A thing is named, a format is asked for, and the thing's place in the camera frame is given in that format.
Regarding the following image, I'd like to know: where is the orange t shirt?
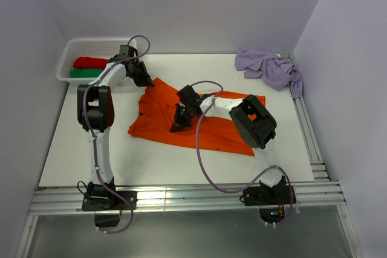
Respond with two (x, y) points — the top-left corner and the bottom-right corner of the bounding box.
(128, 78), (254, 156)

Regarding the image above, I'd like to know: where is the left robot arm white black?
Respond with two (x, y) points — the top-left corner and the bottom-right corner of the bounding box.
(77, 57), (155, 209)

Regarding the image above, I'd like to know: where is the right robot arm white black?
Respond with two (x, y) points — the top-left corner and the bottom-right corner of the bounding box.
(171, 92), (290, 204)

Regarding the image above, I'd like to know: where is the red rolled t shirt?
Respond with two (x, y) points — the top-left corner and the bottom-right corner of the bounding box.
(73, 57), (108, 69)

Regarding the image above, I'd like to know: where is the white plastic basket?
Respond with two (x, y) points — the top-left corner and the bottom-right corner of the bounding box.
(56, 37), (128, 86)

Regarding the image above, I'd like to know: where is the green rolled t shirt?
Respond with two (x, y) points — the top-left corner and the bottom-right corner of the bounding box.
(70, 68), (103, 79)

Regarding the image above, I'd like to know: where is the lilac t shirt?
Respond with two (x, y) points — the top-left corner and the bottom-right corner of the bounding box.
(235, 48), (304, 99)

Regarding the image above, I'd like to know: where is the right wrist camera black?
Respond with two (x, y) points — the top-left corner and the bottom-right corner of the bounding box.
(177, 85), (200, 106)

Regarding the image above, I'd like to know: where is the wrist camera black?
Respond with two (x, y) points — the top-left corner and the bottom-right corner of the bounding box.
(177, 85), (200, 106)
(109, 45), (138, 62)

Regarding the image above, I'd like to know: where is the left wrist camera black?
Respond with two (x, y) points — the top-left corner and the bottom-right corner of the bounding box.
(109, 45), (138, 62)

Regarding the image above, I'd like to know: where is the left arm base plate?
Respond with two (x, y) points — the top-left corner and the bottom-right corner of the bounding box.
(81, 191), (137, 211)

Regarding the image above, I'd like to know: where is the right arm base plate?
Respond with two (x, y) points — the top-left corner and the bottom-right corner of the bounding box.
(239, 187), (296, 206)

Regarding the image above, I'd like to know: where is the aluminium rail frame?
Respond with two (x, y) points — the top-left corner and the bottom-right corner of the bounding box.
(16, 54), (363, 257)

